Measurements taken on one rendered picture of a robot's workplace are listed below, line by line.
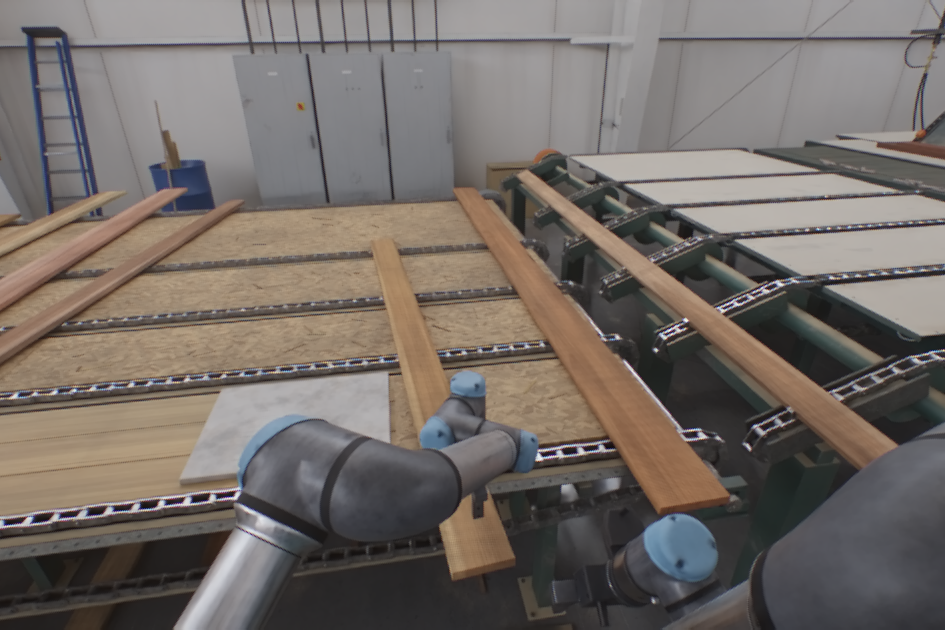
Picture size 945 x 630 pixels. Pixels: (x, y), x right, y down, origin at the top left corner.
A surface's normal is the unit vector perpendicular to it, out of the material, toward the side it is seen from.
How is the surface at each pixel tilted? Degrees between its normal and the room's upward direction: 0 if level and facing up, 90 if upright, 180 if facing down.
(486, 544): 0
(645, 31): 99
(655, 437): 0
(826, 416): 22
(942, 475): 29
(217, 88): 86
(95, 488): 0
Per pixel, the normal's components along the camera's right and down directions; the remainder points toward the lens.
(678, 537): 0.17, -0.64
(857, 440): -0.38, -0.79
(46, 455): -0.01, -0.89
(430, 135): 0.16, 0.44
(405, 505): 0.50, -0.05
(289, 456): -0.21, -0.58
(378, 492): 0.28, -0.29
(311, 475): -0.30, -0.36
